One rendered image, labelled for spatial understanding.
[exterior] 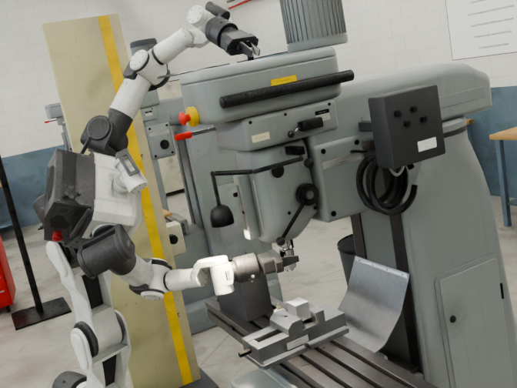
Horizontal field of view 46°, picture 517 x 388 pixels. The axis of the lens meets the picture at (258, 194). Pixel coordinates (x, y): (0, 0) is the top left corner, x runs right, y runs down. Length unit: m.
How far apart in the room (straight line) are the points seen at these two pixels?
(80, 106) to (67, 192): 1.65
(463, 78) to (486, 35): 4.62
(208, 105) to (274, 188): 0.33
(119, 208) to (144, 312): 1.86
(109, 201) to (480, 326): 1.37
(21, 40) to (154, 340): 7.75
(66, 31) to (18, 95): 7.29
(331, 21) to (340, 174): 0.48
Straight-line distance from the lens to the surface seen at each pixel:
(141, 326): 3.78
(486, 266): 2.32
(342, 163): 1.96
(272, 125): 1.83
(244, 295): 2.33
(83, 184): 1.95
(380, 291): 2.24
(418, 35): 7.65
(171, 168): 10.40
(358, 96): 2.00
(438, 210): 2.14
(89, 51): 3.54
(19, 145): 10.78
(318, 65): 1.90
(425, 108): 1.83
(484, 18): 6.91
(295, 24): 1.98
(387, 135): 1.75
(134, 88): 2.14
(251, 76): 1.79
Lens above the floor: 1.87
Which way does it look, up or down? 12 degrees down
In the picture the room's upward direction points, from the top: 11 degrees counter-clockwise
